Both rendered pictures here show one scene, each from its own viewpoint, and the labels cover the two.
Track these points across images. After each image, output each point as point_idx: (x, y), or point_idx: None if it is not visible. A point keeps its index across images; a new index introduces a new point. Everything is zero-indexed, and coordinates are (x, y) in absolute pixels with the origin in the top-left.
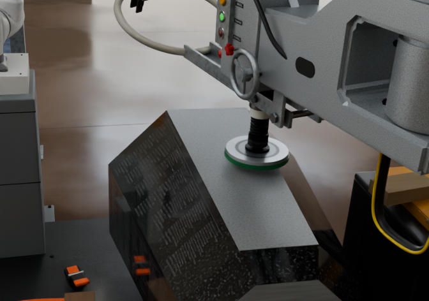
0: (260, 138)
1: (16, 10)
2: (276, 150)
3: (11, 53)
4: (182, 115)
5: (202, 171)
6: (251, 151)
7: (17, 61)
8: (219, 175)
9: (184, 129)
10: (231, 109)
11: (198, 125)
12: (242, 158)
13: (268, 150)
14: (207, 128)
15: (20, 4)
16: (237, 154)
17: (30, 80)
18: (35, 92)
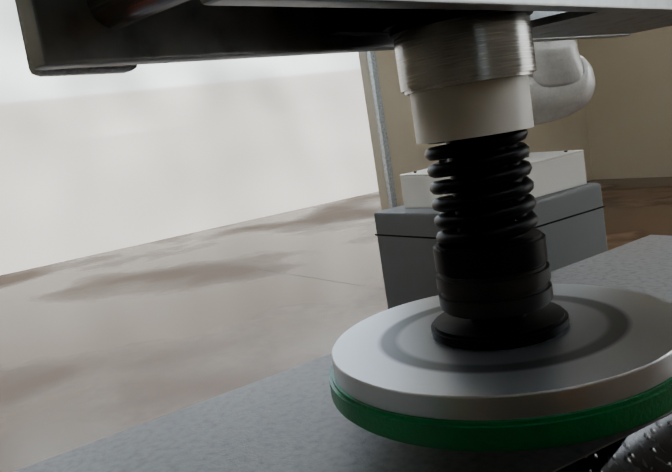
0: (445, 259)
1: (544, 64)
2: (553, 355)
3: (554, 151)
4: (657, 248)
5: (301, 369)
6: (431, 327)
7: (535, 158)
8: (303, 394)
9: (573, 273)
10: None
11: (640, 271)
12: (346, 340)
13: (500, 340)
14: (648, 281)
15: (556, 51)
16: (373, 325)
17: (552, 193)
18: (551, 217)
